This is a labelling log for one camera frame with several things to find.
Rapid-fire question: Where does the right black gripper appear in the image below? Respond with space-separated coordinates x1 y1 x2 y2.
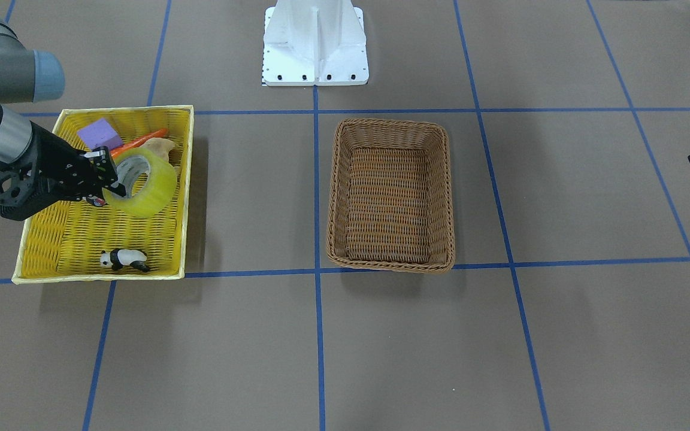
0 125 127 221

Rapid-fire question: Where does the yellow tape roll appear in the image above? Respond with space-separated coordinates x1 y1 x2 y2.
103 147 177 218

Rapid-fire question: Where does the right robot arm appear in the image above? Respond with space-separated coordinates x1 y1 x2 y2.
0 18 128 221

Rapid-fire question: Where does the yellow woven basket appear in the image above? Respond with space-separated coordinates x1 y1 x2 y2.
11 105 195 284

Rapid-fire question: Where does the brown wicker basket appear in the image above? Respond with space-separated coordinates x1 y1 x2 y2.
326 118 456 274

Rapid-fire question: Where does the purple foam block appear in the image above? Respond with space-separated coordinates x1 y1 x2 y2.
77 118 124 150

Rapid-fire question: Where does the toy carrot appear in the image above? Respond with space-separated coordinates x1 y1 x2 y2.
110 128 169 158

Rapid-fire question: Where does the toy croissant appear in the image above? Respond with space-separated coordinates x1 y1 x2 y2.
139 137 181 178

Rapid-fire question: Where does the toy panda figurine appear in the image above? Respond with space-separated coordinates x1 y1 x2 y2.
99 248 151 273

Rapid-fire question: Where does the white mount base plate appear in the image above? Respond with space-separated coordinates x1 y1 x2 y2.
261 1 370 87

